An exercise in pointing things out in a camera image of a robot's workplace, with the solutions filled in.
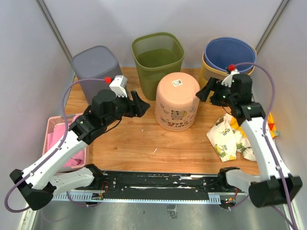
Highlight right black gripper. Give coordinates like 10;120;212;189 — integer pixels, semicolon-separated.
195;77;236;107

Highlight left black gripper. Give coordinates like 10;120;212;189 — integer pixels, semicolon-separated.
103;90;150;127

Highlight peach plastic bucket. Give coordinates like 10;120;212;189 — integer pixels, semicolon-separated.
154;72;201;131

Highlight grey mesh waste bin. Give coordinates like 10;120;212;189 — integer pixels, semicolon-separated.
71;46;122;104

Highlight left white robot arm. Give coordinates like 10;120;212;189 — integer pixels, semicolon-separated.
10;90;150;210

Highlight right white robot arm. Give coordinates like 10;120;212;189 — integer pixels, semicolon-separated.
196;73;303;207

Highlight yellow mesh waste bin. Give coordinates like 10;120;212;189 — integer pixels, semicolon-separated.
199;37;257;91

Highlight blue plastic bucket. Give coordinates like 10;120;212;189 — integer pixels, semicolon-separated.
203;37;257;72

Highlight yellow cloth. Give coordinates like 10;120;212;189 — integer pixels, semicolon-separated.
226;113;279;139

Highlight green mesh waste bin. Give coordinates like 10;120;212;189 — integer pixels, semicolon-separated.
131;32;185;101

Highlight white cartoon print cloth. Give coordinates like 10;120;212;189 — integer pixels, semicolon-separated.
207;114;256;162

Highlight pink towel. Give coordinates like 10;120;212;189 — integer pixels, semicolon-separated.
45;115;85;167

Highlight pink plastic basket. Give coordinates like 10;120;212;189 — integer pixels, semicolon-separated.
42;114;90;172

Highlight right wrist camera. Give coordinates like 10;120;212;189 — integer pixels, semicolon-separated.
221;67;239;88

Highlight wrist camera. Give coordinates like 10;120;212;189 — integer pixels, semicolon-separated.
109;75;129;98
221;67;239;88

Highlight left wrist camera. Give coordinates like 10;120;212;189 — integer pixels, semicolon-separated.
109;75;129;98

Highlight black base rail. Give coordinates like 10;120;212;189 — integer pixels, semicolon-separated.
77;171;240;195

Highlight white cable duct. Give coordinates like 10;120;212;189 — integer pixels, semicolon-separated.
53;189;221;204

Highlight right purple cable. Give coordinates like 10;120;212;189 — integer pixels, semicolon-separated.
226;62;297;230

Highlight purple cable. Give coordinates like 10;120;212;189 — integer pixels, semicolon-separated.
226;62;297;230
4;76;113;213

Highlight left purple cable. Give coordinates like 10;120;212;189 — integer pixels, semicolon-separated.
4;76;113;213

